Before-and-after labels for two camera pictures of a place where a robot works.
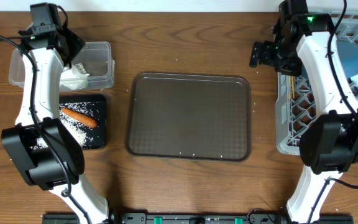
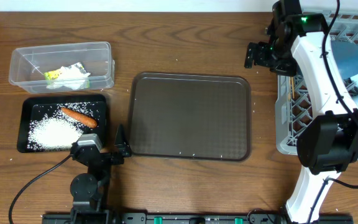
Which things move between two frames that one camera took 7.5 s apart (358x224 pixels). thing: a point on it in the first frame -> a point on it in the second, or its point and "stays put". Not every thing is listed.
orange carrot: (80, 117) stays put
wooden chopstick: (293, 86) stays put
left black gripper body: (74, 45) -> (114, 160)
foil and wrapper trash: (81, 68) stays put
